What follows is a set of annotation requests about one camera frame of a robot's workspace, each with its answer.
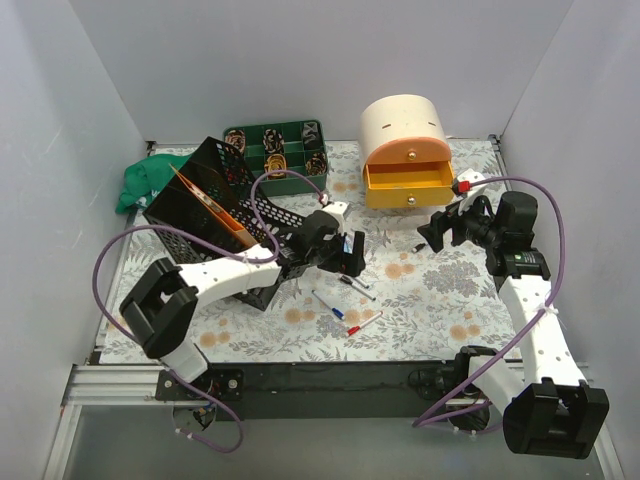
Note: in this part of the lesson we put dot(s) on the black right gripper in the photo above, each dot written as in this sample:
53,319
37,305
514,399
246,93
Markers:
448,228

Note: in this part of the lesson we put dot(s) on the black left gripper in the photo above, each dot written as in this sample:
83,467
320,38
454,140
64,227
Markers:
345,250

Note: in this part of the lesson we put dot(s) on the blue correction tape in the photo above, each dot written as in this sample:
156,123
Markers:
347,244

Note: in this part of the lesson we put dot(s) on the round cream drawer cabinet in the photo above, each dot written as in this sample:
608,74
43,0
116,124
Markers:
406,159

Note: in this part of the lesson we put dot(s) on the orange file folder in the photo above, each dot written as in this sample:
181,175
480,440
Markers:
224,218

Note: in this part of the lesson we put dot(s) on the black mesh file organizer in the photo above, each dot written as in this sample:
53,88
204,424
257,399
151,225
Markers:
220,171

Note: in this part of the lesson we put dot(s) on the small white marker blue cap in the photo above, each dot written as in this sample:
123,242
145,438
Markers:
357,281

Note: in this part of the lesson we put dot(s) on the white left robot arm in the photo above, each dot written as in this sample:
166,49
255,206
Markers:
161,305

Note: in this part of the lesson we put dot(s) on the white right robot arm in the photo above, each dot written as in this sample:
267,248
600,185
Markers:
551,410

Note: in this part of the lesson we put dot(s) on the white marker black cap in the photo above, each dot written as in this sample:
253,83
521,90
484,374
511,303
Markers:
358,288

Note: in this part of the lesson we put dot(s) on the white marker red cap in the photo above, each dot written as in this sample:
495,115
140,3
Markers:
353,330

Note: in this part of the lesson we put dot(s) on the floral table mat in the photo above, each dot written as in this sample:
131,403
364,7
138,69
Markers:
433,303

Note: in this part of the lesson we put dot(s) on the green compartment tray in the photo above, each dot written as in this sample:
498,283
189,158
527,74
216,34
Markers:
293,154

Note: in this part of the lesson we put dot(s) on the green cloth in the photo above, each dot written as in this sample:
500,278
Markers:
145,179

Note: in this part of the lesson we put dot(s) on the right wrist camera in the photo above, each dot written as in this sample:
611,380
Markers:
467,189

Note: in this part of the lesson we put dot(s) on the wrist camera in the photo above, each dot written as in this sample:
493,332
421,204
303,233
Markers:
467,189
337,209

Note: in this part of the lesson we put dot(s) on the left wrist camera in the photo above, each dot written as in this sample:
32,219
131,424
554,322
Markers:
337,209

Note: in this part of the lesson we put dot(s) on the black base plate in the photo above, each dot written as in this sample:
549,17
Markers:
307,390

